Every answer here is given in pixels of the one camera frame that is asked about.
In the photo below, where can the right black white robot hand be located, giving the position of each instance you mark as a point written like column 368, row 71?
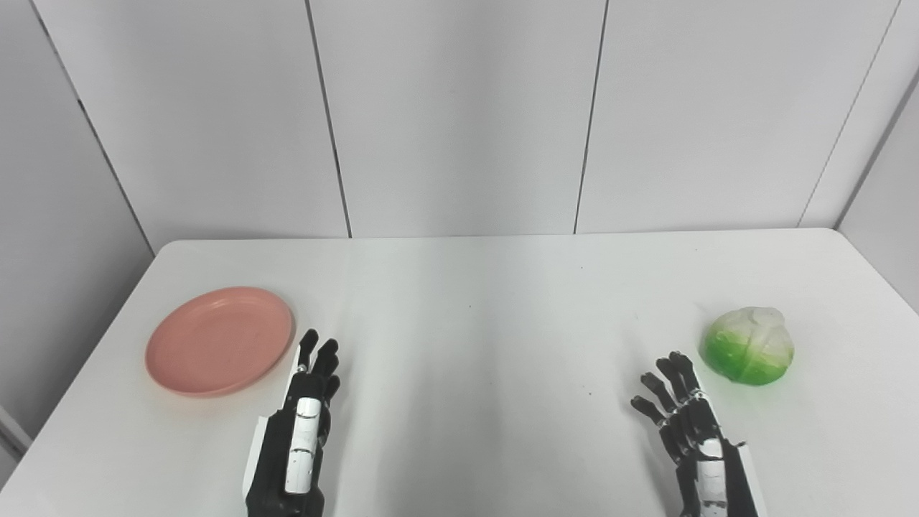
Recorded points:
column 707, row 459

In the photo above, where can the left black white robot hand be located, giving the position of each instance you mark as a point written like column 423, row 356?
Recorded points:
column 276, row 459

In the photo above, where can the green white cabbage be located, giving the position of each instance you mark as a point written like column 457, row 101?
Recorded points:
column 748, row 352

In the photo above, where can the pink round plate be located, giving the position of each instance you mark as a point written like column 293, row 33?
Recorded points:
column 220, row 340

